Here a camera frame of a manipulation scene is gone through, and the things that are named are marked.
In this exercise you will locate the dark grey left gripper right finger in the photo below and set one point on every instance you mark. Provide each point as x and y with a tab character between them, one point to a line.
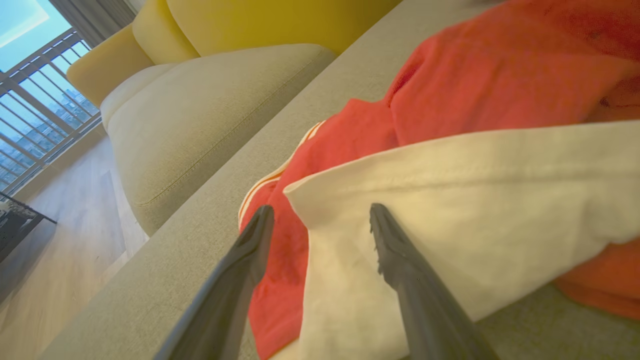
425	305

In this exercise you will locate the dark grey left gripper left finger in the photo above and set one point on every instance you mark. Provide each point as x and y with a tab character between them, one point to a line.
225	290

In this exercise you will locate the red basketball jersey white sleeves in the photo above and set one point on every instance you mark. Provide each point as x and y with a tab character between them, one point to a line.
500	200

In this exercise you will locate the beige sofa seat cushion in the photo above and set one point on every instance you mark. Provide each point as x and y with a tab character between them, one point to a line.
200	125
130	90

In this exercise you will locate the low coffee table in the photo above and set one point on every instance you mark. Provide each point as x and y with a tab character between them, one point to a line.
17	225

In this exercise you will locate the grey balcony railing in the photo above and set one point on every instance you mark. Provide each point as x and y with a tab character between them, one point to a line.
45	110

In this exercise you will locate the yellow sofa armrest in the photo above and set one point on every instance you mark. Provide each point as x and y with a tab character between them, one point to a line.
105	65

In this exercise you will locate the yellow sofa back cushion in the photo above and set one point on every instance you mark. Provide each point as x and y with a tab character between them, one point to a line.
160	35
280	22

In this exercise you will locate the grey window curtain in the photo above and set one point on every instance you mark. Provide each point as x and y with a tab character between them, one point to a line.
95	17

